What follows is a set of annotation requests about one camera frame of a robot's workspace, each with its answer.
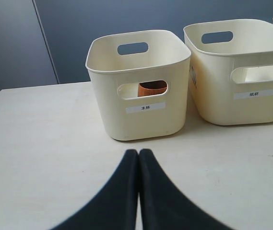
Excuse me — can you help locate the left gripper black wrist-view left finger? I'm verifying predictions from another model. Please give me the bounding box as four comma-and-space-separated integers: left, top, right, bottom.
53, 149, 139, 230

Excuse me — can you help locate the left cream plastic bin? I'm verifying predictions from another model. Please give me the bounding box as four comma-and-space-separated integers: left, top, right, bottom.
85, 30, 191, 141

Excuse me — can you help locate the white paper cup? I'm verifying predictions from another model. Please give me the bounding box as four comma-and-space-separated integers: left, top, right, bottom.
245, 66, 273, 82

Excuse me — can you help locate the brown wooden cup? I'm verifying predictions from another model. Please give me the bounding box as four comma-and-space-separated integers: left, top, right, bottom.
138, 80, 167, 97

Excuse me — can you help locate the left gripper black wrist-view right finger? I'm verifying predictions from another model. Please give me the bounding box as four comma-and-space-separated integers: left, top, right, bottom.
139, 149, 229, 230

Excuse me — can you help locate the middle cream plastic bin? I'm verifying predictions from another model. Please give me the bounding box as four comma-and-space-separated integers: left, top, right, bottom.
184, 19, 273, 126

